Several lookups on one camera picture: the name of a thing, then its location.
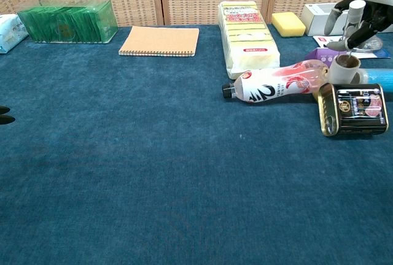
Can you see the dark blue table mat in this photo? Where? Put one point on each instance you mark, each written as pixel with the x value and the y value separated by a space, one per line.
pixel 138 154

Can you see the correction tape blister pack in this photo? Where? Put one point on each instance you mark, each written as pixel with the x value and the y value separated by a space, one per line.
pixel 322 40

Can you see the plastic bottle red white label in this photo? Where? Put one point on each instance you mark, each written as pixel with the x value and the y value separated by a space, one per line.
pixel 270 85

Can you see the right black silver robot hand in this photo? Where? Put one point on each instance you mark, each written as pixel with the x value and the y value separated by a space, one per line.
pixel 377 7

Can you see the small purple box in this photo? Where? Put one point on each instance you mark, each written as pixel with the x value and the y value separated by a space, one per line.
pixel 320 56

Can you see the light blue wet wipes pack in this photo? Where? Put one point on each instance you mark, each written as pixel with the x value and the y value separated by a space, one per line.
pixel 9 32

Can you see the black luncheon meat can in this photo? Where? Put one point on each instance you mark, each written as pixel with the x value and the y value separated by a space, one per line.
pixel 356 108

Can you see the white power strip box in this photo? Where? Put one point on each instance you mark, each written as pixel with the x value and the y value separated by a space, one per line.
pixel 316 16

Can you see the yellow sponge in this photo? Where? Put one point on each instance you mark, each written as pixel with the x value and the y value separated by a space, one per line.
pixel 288 24

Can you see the brown spiral notebook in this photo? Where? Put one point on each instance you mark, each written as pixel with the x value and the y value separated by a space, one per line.
pixel 161 40

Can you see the light blue cylinder tube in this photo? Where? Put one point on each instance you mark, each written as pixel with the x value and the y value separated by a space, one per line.
pixel 379 76

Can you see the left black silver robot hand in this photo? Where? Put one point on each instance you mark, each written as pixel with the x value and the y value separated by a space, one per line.
pixel 4 120

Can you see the yellow sponge multipack bag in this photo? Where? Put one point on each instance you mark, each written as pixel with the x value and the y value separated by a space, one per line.
pixel 248 41

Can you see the clear box of green packets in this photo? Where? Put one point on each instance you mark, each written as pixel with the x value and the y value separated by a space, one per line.
pixel 67 22

